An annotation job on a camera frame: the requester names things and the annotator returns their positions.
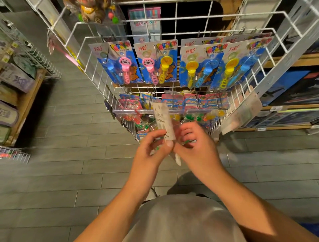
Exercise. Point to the pink and yellow bubble wand card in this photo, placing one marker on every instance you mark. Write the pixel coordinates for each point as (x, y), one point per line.
(157, 60)

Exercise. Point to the blue packet yellow sticky toy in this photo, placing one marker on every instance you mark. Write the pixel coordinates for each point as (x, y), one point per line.
(163, 119)

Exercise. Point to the wooden shelf unit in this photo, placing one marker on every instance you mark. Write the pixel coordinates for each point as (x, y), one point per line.
(294, 60)

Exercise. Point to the person's left forearm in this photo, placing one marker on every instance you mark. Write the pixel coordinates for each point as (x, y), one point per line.
(117, 214)

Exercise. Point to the person's left hand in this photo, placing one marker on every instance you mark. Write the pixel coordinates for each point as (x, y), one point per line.
(147, 164)

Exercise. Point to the brown monkey toy packet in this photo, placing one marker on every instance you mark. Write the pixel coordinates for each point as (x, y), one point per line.
(94, 9)

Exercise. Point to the pile of small toy packets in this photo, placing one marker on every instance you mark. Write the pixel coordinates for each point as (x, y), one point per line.
(129, 107)

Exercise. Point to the clear plastic label holder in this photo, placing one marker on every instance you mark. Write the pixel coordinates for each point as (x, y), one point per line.
(242, 112)

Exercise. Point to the pink hanging packet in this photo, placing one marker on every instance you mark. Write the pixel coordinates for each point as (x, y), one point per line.
(65, 52)

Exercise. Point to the blue and pink bubble wand card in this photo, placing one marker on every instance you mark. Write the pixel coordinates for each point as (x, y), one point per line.
(117, 62)

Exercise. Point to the wooden shelf with pouches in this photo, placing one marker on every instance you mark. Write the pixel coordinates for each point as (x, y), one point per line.
(12, 80)

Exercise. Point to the person's grey clothing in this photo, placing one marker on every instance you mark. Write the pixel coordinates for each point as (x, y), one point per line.
(184, 219)

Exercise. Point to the blue plastic shopping basket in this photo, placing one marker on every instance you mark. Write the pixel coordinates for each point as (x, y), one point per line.
(313, 229)

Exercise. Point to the person's right hand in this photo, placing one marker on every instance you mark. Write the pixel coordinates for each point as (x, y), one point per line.
(202, 154)

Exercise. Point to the wooden display stand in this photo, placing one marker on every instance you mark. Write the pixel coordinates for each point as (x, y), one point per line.
(232, 6)

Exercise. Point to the bubble wand cards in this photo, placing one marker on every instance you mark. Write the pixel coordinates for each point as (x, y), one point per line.
(219, 60)

